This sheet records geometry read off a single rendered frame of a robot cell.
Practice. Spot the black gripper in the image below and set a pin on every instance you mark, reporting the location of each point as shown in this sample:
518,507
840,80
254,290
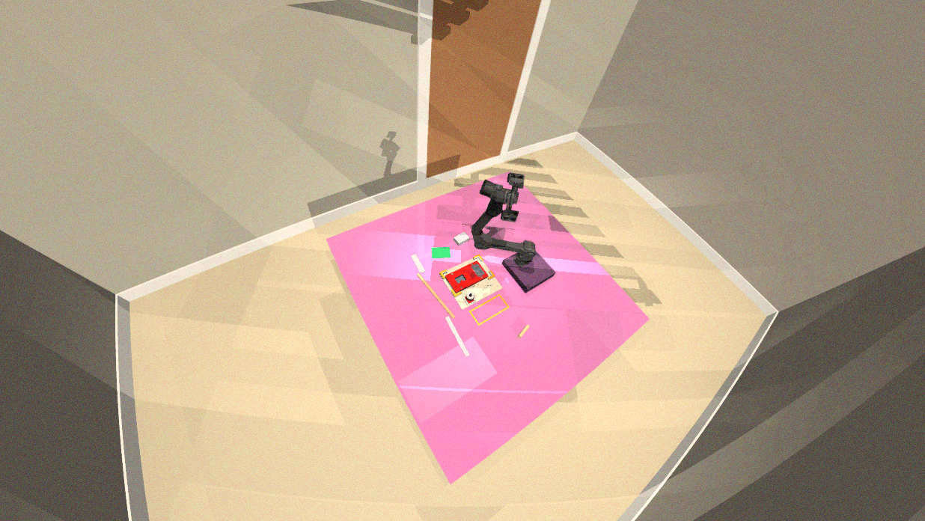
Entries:
511,196

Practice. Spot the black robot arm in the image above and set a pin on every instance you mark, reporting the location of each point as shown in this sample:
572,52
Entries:
526,249

